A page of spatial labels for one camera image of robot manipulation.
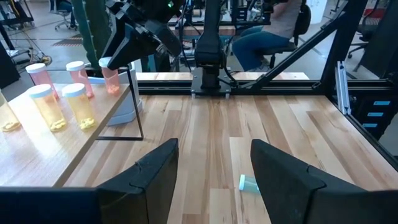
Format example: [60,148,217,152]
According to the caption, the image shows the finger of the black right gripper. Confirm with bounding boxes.
[101,16,121,59]
[106,29,163,70]

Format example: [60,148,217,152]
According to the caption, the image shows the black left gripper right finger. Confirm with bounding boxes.
[250,138,359,224]

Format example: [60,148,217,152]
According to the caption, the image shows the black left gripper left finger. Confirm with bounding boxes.
[96,138,180,224]

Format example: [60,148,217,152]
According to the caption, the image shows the red medicine bottle white cap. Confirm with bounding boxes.
[25,63,60,101]
[65,60,95,99]
[98,57,121,96]

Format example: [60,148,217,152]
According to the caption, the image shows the teal medicine bottle white cap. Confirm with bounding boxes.
[238,174,261,194]

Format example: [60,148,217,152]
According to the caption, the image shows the yellow medicine bottle white cap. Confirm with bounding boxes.
[26,83,68,133]
[61,82,96,131]
[0,90,22,133]

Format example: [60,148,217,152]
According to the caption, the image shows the green cactus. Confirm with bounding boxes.
[72,0,112,71]

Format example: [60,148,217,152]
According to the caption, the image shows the black office chair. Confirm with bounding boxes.
[348,17,374,60]
[49,0,78,32]
[264,2,312,69]

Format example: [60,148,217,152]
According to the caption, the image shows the person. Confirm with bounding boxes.
[57,0,75,13]
[231,0,304,72]

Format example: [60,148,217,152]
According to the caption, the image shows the white hexagonal plant pot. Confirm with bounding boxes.
[88,60,144,127]

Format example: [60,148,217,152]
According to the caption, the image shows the black box blue labels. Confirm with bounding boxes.
[351,95,398,141]

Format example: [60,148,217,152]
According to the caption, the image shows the wooden shelf black metal frame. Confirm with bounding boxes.
[0,67,146,188]

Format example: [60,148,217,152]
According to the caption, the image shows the silver frame bracket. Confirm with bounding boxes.
[334,60,352,116]

